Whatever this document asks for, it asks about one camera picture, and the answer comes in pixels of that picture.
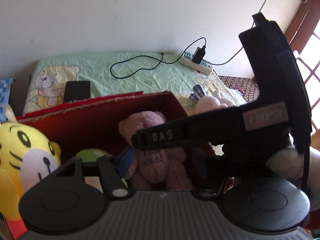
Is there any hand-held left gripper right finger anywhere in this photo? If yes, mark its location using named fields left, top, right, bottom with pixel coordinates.
left=192, top=148, right=227, bottom=197

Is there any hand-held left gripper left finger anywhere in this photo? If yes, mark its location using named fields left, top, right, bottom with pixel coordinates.
left=50, top=146, right=136, bottom=198

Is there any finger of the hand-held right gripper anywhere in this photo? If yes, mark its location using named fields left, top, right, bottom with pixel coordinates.
left=132, top=106, right=244, bottom=150

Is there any pink plush teddy bear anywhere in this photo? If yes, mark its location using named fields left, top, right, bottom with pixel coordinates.
left=118, top=111, right=193, bottom=190

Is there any green plush toy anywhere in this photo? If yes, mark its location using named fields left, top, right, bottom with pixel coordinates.
left=75, top=148, right=129, bottom=188

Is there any white plush rabbit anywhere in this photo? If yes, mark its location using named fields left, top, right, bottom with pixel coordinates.
left=189, top=84, right=237, bottom=117

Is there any red cardboard box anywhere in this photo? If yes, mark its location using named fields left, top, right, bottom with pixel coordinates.
left=16, top=91, right=225, bottom=193

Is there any yellow plush tiger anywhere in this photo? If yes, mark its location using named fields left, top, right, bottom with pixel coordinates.
left=0, top=122, right=62, bottom=240

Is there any brown floral cloth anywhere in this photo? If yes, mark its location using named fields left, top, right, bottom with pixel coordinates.
left=218, top=76, right=259, bottom=103

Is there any cream power strip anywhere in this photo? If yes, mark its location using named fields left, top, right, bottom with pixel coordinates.
left=178, top=51, right=213, bottom=75

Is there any black charger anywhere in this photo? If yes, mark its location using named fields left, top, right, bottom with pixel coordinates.
left=192, top=46, right=207, bottom=65

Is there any black smartphone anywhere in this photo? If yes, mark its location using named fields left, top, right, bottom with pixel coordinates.
left=62, top=80, right=91, bottom=103

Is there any blue patterned cloth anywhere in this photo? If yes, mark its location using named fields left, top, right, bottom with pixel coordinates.
left=0, top=78, right=14, bottom=123

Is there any wooden window frame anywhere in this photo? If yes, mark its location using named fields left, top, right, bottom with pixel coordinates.
left=284, top=0, right=320, bottom=135

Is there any black charging cable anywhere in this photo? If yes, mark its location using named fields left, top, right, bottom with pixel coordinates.
left=110, top=37, right=207, bottom=79

